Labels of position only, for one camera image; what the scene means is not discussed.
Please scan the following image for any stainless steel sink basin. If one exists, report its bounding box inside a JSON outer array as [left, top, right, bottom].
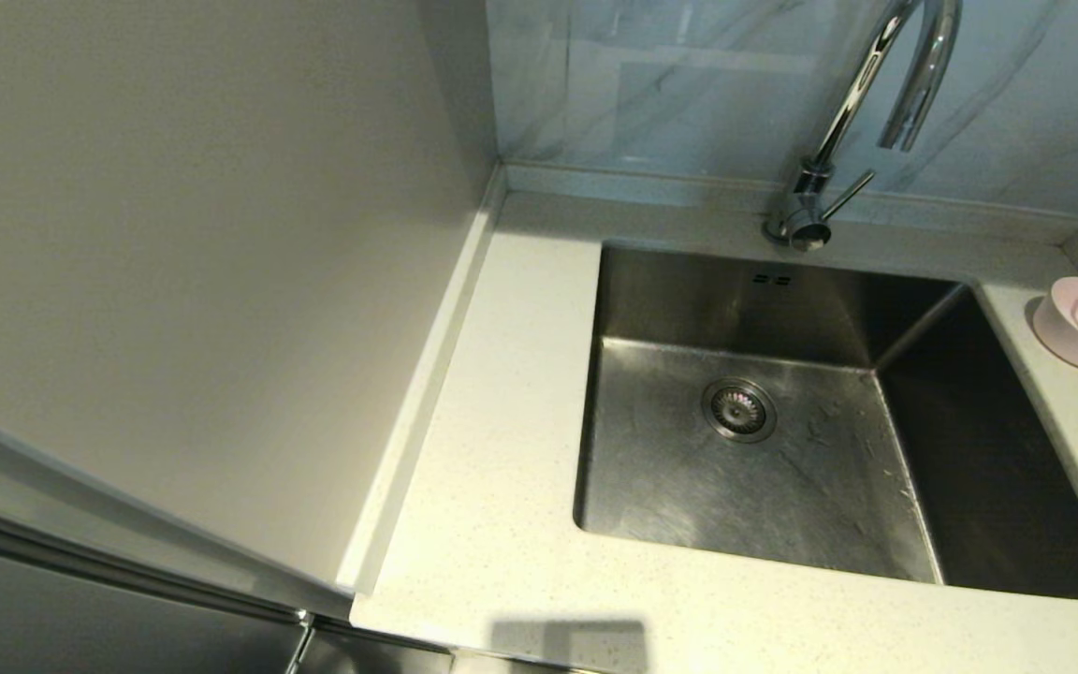
[[573, 240, 1078, 605]]

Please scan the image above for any round metal drain strainer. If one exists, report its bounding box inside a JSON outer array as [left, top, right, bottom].
[[700, 376, 779, 444]]

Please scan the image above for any chrome gooseneck faucet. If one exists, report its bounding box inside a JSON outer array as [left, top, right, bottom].
[[762, 0, 963, 254]]

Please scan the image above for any dark grey cabinet front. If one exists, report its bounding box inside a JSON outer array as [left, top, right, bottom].
[[0, 403, 454, 674]]

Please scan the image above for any metal cabinet handle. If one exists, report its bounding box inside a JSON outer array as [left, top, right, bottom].
[[283, 612, 316, 674]]

